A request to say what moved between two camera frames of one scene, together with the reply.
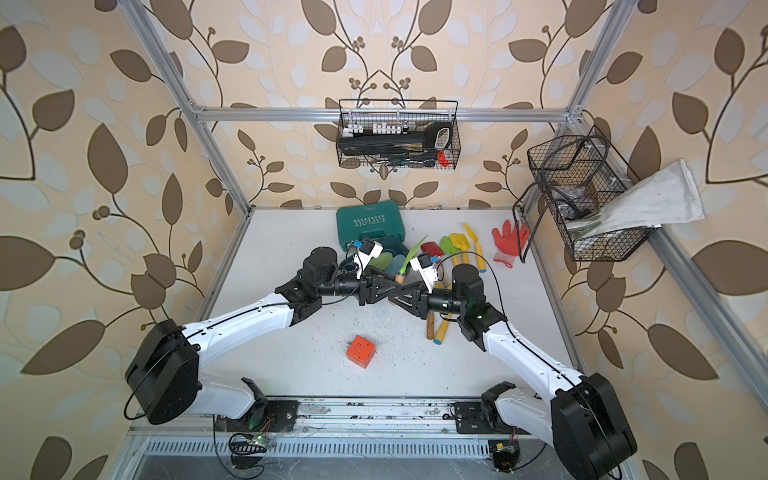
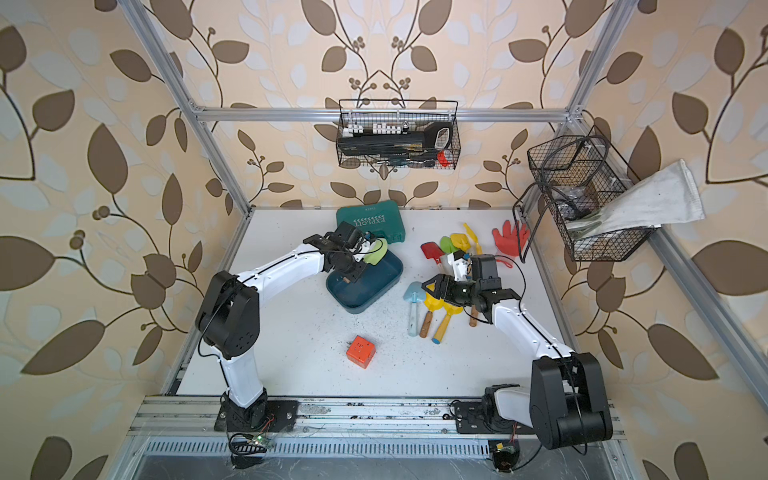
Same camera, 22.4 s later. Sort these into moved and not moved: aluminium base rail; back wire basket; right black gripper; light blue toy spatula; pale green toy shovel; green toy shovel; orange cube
Moved: pale green toy shovel; light blue toy spatula; right black gripper
Not moved: orange cube; green toy shovel; aluminium base rail; back wire basket
